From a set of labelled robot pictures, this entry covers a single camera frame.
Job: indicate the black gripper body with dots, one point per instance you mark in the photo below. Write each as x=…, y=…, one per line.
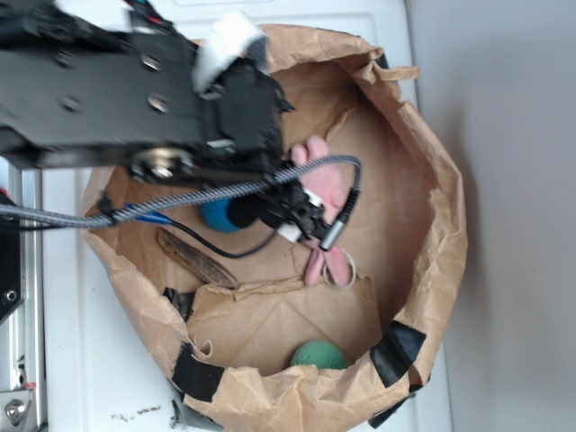
x=239, y=108

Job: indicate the pink plush bunny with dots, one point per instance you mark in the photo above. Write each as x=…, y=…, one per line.
x=328, y=183

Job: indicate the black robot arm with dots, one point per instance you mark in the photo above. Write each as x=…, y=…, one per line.
x=167, y=109

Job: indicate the blue textured ball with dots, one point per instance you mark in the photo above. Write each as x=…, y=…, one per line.
x=215, y=215

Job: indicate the brown paper bag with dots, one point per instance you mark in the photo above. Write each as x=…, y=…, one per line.
x=229, y=351

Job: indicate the green textured ball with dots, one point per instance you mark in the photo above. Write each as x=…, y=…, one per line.
x=321, y=353

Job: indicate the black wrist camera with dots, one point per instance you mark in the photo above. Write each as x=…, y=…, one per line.
x=293, y=212

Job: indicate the aluminium frame rail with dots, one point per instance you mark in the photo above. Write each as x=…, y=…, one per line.
x=23, y=375

